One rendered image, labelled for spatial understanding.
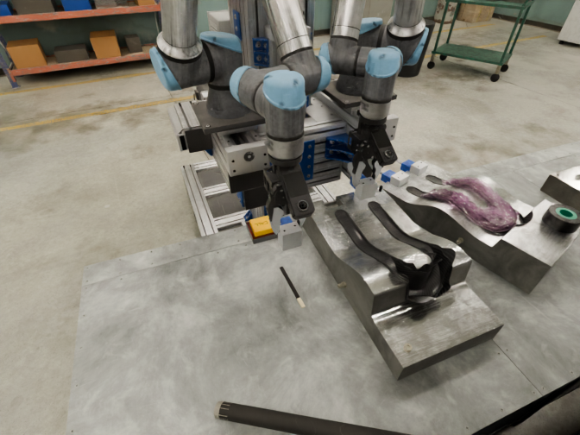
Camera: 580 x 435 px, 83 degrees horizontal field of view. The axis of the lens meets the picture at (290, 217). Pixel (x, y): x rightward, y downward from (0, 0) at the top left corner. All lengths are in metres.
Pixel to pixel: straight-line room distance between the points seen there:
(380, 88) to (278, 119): 0.33
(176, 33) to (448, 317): 0.92
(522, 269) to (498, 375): 0.28
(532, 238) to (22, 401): 1.97
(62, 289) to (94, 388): 1.44
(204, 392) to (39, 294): 1.65
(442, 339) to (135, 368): 0.65
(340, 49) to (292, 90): 0.39
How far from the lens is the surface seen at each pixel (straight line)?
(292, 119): 0.62
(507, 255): 1.01
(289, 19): 0.78
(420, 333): 0.78
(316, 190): 2.13
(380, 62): 0.85
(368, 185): 0.98
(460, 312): 0.84
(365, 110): 0.89
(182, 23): 0.95
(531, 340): 0.96
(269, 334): 0.80
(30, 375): 2.00
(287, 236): 0.78
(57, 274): 2.34
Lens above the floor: 1.50
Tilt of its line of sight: 41 degrees down
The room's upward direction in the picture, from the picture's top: straight up
